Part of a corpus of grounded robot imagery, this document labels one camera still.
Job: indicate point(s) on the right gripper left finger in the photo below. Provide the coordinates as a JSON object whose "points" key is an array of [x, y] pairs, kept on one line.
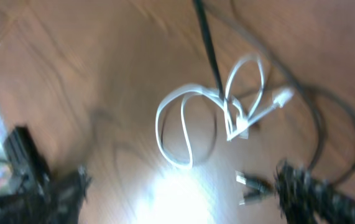
{"points": [[58, 201]]}

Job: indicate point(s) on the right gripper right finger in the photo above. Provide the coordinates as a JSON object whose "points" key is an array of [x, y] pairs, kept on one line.
{"points": [[304, 199]]}

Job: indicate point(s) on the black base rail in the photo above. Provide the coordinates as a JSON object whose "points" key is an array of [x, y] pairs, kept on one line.
{"points": [[29, 167]]}

